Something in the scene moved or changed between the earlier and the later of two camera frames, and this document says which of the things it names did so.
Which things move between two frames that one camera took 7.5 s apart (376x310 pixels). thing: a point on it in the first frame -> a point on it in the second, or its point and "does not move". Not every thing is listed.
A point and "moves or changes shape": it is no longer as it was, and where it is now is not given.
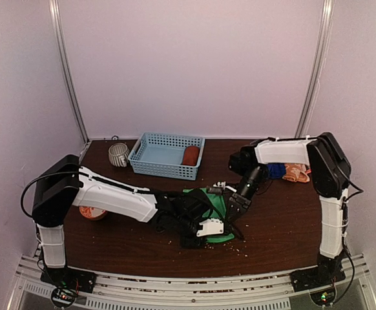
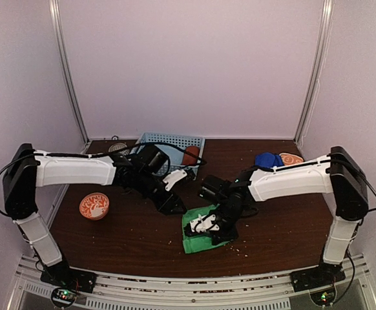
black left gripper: (186, 243) -> (171, 199)
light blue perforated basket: (162, 154) moves or changes shape
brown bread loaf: (190, 155) does not move
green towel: (218, 201) moves or changes shape
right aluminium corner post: (321, 62) does not move
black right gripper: (240, 202) -> (232, 234)
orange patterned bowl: (91, 213) does not move
